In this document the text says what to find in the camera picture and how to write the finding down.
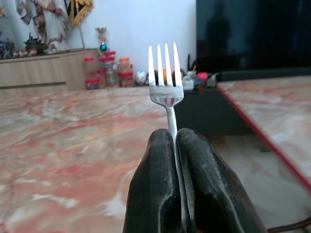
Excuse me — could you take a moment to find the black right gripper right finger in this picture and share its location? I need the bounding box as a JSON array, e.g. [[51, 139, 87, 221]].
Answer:
[[175, 128, 268, 233]]

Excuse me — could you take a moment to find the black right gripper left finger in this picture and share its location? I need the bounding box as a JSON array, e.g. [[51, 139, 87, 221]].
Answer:
[[122, 128, 183, 233]]

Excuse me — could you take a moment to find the silver metal fork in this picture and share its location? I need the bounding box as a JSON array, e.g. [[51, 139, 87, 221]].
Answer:
[[148, 42, 193, 233]]

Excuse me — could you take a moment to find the black low television cabinet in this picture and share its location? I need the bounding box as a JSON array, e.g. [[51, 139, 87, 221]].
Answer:
[[174, 84, 254, 136]]

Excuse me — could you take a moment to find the white cat figurine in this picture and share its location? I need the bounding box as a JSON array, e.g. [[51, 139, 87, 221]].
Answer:
[[135, 70, 148, 86]]

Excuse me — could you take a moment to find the white small container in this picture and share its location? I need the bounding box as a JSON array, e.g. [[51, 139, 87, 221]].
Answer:
[[182, 74, 195, 91]]

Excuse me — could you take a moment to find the red lid snack jar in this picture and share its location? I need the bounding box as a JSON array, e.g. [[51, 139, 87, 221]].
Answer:
[[118, 71, 135, 88]]

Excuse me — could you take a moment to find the short red lid plastic jar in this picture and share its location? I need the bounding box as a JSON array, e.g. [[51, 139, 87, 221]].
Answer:
[[85, 77, 102, 90]]

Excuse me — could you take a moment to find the clear red lid plastic jar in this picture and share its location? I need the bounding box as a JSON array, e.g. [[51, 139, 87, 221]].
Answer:
[[99, 50, 119, 88]]

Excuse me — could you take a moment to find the orange lid plastic jar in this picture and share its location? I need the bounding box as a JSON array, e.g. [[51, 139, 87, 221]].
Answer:
[[118, 56, 134, 74]]

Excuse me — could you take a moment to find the tall red lid plastic jar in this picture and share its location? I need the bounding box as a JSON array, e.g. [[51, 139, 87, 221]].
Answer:
[[83, 56, 96, 81]]

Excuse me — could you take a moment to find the gold trophy with blue ball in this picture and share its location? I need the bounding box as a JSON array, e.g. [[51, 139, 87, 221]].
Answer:
[[95, 27, 109, 58]]

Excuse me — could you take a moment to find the light wooden sideboard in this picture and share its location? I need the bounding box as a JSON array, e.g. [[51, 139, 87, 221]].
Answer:
[[0, 48, 103, 92]]

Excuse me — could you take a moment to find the black flat screen television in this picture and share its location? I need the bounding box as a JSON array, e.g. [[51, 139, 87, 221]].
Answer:
[[195, 0, 311, 82]]

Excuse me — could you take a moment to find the black incense pot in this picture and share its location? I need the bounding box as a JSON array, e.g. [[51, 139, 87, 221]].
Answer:
[[23, 33, 46, 56]]

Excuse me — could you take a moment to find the gold fringed banner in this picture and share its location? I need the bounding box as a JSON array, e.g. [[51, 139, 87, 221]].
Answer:
[[69, 0, 94, 49]]

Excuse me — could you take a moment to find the white robed figurine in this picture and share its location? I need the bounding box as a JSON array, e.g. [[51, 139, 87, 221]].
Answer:
[[14, 0, 71, 55]]

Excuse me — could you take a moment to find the dark robot cable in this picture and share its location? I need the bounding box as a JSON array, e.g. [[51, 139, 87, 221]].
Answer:
[[266, 216, 311, 233]]

